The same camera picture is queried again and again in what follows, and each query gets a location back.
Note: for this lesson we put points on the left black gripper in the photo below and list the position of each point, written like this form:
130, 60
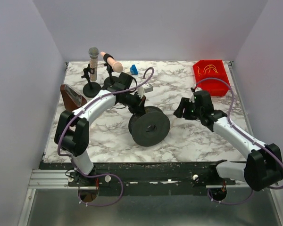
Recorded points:
138, 104

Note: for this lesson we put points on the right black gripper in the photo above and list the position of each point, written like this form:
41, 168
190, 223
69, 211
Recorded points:
186, 109

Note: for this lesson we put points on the black cable spool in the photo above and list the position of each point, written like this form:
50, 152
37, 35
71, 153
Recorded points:
149, 129

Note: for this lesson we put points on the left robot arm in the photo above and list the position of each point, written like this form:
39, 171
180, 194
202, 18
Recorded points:
72, 132

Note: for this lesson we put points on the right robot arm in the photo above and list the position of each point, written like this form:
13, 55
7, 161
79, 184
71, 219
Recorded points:
263, 162

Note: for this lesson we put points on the blue and white block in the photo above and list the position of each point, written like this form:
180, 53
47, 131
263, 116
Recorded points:
132, 70

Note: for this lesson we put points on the pink wooden microphone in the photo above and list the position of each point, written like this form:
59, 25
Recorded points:
115, 65

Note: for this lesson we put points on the red plastic bin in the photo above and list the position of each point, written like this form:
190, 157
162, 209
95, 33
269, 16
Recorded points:
212, 77

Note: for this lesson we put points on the brown wooden metronome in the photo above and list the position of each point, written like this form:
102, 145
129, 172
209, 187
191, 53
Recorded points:
71, 98

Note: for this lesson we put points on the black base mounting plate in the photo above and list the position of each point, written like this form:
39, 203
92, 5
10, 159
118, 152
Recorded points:
149, 179

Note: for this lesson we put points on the grey mesh microphone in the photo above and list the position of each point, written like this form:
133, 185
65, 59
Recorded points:
93, 64

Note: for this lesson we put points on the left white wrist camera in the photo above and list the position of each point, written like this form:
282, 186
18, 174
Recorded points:
145, 88

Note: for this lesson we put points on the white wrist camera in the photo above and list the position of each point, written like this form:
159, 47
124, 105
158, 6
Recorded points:
145, 88
193, 90

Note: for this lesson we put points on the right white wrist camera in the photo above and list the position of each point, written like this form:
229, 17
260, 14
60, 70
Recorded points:
193, 90

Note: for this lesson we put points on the aluminium frame rail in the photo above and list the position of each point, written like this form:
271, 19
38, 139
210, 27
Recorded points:
56, 179

